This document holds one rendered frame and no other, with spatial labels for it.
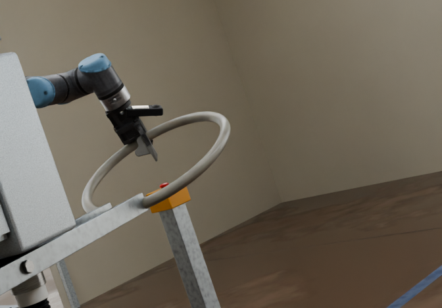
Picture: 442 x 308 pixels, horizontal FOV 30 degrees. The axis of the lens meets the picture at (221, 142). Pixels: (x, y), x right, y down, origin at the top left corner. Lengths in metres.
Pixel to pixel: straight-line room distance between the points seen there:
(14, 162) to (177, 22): 7.41
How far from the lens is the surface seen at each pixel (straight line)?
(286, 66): 9.10
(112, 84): 2.53
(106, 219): 2.06
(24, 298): 1.88
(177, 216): 3.25
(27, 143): 1.84
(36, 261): 1.85
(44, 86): 2.45
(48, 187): 1.85
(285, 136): 9.33
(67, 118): 7.94
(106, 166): 2.57
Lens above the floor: 1.33
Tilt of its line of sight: 3 degrees down
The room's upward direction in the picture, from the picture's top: 19 degrees counter-clockwise
